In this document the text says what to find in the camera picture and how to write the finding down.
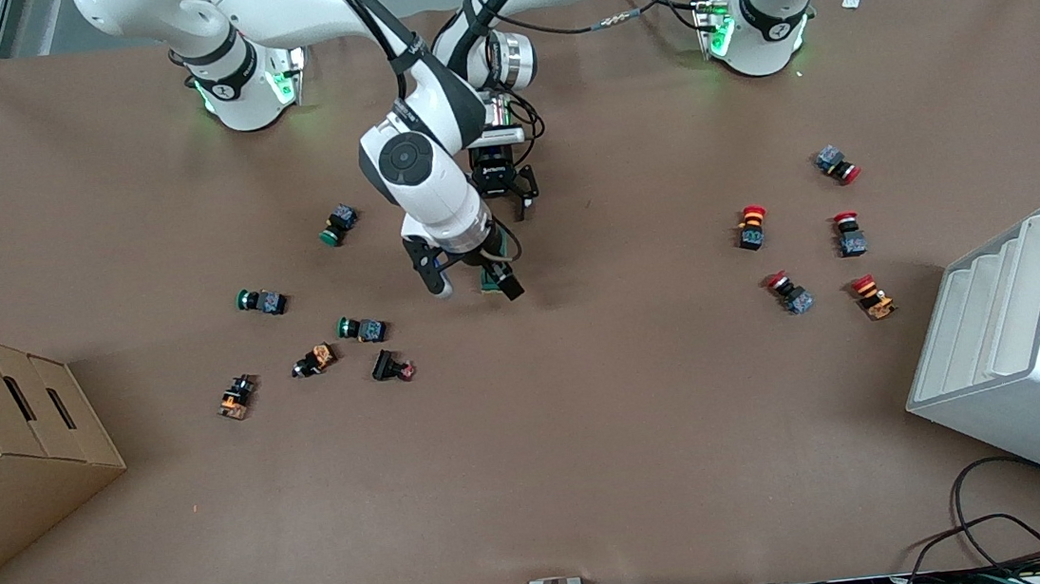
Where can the red button orange body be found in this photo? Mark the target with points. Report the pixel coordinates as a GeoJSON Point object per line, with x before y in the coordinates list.
{"type": "Point", "coordinates": [876, 301]}
{"type": "Point", "coordinates": [751, 233]}

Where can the brown table cover sheet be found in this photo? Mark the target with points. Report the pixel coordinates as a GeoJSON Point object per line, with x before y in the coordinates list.
{"type": "Point", "coordinates": [591, 438]}

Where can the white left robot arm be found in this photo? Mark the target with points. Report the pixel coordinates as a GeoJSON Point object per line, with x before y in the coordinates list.
{"type": "Point", "coordinates": [771, 29]}

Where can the green push button switch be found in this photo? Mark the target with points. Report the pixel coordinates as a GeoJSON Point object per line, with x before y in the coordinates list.
{"type": "Point", "coordinates": [369, 329]}
{"type": "Point", "coordinates": [268, 302]}
{"type": "Point", "coordinates": [341, 219]}

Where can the red button grey body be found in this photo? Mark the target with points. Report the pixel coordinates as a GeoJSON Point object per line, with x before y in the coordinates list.
{"type": "Point", "coordinates": [797, 300]}
{"type": "Point", "coordinates": [832, 159]}
{"type": "Point", "coordinates": [852, 241]}

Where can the black switch with red tip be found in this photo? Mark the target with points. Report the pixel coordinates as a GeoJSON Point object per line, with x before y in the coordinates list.
{"type": "Point", "coordinates": [386, 366]}

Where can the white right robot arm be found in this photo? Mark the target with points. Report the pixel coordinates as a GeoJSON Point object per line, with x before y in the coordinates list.
{"type": "Point", "coordinates": [433, 186]}

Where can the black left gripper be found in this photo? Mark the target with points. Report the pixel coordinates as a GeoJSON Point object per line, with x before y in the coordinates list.
{"type": "Point", "coordinates": [492, 163]}

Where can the green load switch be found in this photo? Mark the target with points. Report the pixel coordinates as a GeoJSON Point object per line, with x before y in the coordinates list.
{"type": "Point", "coordinates": [488, 284]}

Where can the brown cardboard box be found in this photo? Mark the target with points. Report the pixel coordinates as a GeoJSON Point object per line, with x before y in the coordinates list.
{"type": "Point", "coordinates": [5, 494]}

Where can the black orange button switch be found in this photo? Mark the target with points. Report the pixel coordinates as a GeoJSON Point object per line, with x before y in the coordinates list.
{"type": "Point", "coordinates": [235, 399]}
{"type": "Point", "coordinates": [318, 357]}

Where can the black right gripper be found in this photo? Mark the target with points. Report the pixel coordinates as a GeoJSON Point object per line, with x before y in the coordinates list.
{"type": "Point", "coordinates": [493, 253]}

